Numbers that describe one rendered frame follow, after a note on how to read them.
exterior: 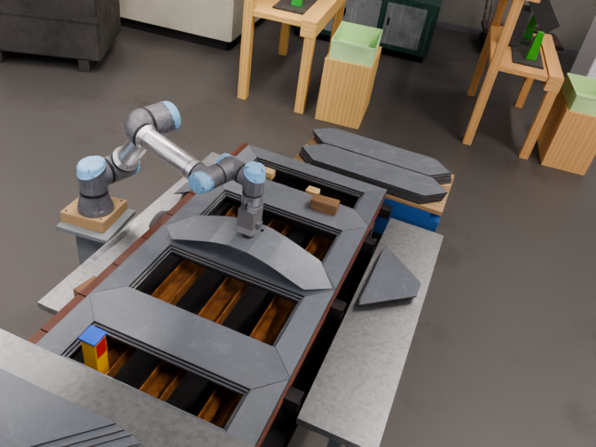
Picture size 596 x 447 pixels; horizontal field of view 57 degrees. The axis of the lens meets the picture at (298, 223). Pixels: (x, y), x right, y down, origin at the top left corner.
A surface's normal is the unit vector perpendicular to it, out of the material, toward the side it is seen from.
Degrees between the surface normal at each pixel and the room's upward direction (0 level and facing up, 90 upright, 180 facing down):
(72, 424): 0
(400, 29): 90
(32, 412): 0
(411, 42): 90
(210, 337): 0
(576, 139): 90
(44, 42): 90
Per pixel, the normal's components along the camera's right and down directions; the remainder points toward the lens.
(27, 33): 0.04, 0.61
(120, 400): 0.14, -0.79
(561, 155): -0.28, 0.55
